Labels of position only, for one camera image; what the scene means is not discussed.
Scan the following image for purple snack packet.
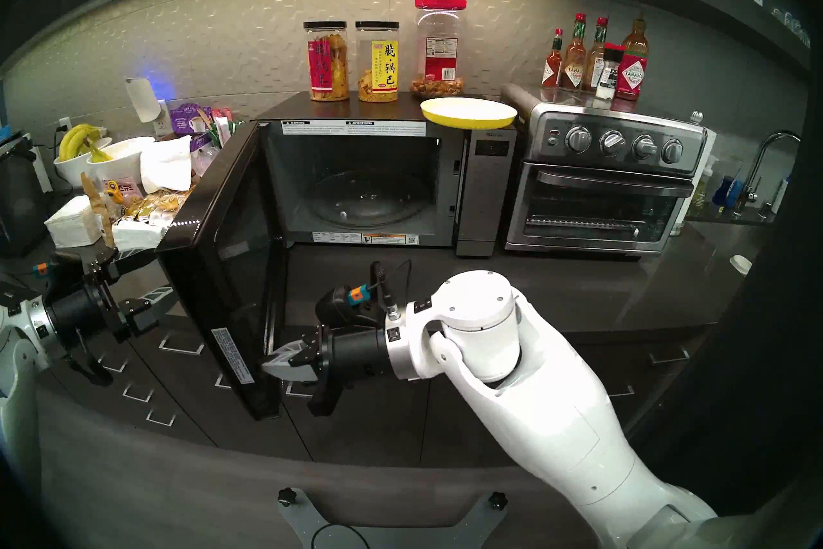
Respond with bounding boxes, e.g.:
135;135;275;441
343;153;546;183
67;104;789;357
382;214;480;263
169;103;213;137

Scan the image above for snack jar red label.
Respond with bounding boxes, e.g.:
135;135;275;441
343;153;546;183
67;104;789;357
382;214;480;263
303;21;350;102

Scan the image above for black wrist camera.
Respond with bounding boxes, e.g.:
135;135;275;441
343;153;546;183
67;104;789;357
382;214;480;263
315;283;377;326
35;251;87;291

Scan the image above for snack jar yellow label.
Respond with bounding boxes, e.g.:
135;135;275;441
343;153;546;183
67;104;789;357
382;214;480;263
355;21;400;103

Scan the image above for brown paper packet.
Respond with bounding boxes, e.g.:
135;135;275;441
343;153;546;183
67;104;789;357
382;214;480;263
80;171;115;246

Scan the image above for white plug-in wall device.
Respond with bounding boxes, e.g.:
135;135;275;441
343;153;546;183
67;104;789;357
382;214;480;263
124;78;169;137

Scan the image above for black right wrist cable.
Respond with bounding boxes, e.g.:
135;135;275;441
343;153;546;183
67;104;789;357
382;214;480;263
370;260;413;317

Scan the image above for white stick packets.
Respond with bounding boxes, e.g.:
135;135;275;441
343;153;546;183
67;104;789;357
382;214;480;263
209;107;235;150

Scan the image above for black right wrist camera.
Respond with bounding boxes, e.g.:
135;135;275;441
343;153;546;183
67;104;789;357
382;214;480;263
315;283;377;326

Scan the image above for small white bowl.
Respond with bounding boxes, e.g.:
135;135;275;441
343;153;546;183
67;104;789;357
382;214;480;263
53;136;113;188

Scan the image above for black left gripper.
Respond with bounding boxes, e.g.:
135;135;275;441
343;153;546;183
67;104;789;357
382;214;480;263
44;247;175;344

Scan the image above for pink snack bag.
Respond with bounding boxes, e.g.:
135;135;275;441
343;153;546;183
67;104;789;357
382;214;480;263
103;176;143;207

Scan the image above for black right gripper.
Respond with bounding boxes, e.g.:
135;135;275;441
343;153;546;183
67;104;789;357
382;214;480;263
260;323;392;418

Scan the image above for small red Tabasco bottle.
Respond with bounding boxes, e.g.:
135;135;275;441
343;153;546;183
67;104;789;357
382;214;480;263
541;29;565;90

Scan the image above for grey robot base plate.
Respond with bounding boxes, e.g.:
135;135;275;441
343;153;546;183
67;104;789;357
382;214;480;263
278;488;509;549

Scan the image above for dark lower drawer cabinet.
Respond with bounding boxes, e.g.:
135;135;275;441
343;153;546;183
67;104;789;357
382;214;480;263
84;316;695;471

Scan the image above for black silver microwave oven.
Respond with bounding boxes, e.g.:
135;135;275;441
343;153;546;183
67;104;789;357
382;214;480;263
257;91;519;259

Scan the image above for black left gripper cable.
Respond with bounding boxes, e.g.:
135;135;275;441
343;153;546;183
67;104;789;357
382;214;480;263
64;329;115;386

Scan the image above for chrome sink faucet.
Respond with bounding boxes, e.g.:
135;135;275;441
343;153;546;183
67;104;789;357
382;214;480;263
733;131;802;217

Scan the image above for clear soap bottle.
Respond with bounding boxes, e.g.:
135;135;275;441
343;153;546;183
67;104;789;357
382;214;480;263
691;159;719;211

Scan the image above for tall Tabasco sauce bottle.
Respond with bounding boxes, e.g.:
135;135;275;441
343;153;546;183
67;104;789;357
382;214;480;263
559;13;588;92

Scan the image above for large white bowl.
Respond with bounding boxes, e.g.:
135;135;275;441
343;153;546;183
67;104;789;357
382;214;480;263
86;136;156;195

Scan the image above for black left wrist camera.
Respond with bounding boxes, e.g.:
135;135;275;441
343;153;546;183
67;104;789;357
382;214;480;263
35;251;87;291

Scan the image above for silver toaster oven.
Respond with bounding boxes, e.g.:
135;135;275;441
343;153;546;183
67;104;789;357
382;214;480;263
500;82;708;256

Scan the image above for white box of packaged cakes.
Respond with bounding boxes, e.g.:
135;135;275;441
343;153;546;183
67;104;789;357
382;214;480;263
113;188;194;252

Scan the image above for yellow plate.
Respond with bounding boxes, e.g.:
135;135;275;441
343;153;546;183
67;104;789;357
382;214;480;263
421;97;518;129

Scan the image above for large Tabasco bottle diamond label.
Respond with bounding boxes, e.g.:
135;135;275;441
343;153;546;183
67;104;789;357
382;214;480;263
616;11;649;101

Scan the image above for yellow banana bunch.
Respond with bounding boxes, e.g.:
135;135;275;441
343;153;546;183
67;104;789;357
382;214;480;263
58;123;115;164

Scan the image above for slim green-neck sauce bottle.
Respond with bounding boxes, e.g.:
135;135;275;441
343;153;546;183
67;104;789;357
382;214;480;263
582;17;609;93

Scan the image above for large clear jar red lid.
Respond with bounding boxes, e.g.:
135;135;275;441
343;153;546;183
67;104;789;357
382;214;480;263
411;0;467;98

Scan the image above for pepper shaker red cap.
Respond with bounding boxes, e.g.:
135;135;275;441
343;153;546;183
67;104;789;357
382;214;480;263
595;43;626;100

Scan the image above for white napkin stack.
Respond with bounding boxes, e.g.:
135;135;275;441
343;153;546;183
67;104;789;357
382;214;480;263
44;195;104;249

